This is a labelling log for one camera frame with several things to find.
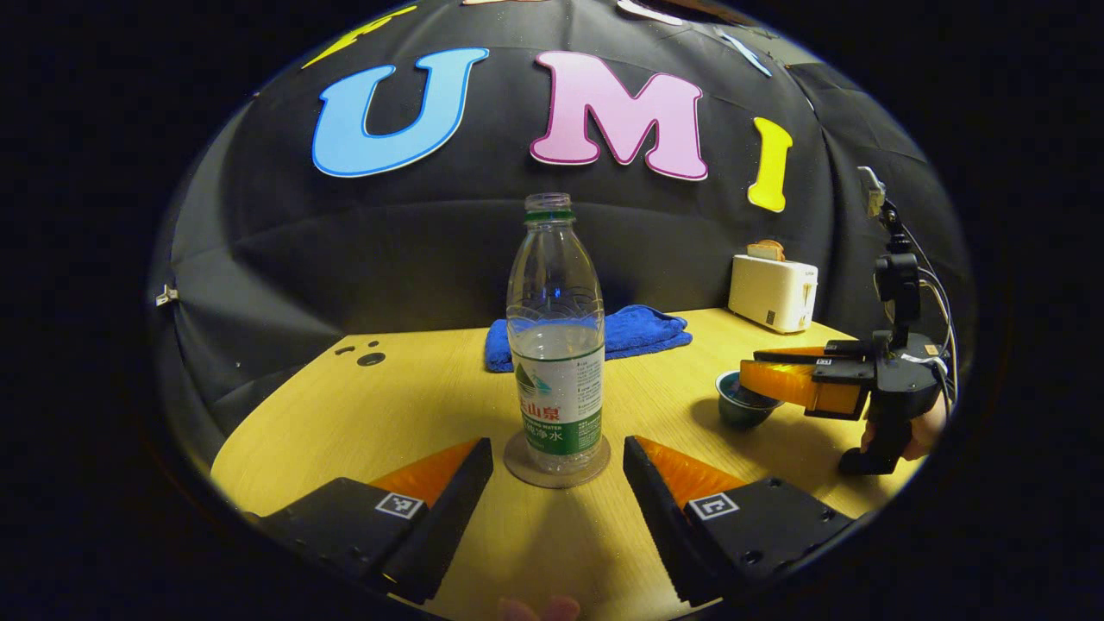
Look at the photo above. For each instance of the dark teal teacup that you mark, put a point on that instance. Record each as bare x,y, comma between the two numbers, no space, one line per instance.
742,418

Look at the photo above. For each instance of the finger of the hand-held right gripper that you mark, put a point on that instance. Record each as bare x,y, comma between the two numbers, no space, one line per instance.
849,350
793,384

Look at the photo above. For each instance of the clear plastic water bottle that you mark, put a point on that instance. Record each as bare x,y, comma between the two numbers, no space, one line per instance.
556,362

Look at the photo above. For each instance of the white toaster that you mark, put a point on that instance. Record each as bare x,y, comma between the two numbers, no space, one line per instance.
772,293

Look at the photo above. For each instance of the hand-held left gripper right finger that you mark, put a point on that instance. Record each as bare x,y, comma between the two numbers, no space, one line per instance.
660,526

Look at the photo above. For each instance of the blue folded towel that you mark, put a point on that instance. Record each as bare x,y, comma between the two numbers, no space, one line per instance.
642,332

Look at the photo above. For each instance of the black backdrop cloth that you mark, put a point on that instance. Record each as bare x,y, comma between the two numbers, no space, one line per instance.
345,250

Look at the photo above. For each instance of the round brown coaster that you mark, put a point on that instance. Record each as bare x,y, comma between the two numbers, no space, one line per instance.
517,466

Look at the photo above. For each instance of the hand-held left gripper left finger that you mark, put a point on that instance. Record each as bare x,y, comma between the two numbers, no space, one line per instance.
448,517

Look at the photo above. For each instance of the silver cloth clip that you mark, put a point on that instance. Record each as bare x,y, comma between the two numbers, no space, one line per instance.
166,296

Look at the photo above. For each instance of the toast slice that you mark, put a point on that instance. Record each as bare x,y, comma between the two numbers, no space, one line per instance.
766,251

